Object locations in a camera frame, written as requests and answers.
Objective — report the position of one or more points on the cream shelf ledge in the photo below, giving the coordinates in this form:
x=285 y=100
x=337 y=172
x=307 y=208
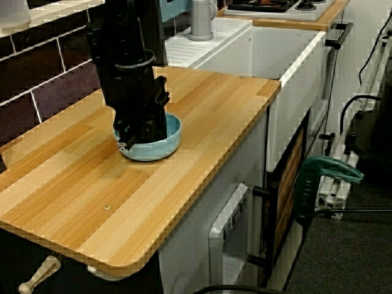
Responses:
x=46 y=16

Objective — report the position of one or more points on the white toy kitchen cabinet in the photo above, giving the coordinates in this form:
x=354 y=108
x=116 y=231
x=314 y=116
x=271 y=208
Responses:
x=190 y=245

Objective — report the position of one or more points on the teal plastic bin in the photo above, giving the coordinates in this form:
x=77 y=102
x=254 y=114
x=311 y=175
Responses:
x=176 y=9

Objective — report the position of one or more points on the black stove grate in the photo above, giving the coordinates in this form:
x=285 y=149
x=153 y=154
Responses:
x=260 y=6

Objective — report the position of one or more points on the black bulky object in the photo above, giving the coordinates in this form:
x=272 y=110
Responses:
x=376 y=137

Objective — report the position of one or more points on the narrow black upright panel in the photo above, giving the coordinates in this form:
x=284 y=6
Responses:
x=2 y=162

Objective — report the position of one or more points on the grey toy stove top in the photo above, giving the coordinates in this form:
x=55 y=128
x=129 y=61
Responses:
x=306 y=13

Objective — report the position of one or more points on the silver aluminium frame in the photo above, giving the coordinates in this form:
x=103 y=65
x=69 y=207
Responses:
x=333 y=183

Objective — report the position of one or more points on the wide black upright panel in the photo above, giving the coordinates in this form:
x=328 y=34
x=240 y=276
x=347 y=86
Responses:
x=159 y=36

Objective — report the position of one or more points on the white toy ice dispenser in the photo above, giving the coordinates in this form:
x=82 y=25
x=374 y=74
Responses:
x=229 y=232

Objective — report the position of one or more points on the white lidded jar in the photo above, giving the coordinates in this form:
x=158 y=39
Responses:
x=12 y=12

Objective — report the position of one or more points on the light blue bowl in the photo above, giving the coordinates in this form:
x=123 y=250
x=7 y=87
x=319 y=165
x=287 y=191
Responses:
x=159 y=150

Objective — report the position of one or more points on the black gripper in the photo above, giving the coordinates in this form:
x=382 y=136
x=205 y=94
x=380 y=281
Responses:
x=134 y=95

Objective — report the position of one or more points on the white toy sink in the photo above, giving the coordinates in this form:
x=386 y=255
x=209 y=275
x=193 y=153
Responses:
x=291 y=92

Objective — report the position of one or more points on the black framed wooden door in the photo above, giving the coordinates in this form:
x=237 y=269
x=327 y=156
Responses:
x=288 y=183

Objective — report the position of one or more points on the black stove knob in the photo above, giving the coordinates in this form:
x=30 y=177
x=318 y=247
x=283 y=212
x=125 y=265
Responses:
x=307 y=5

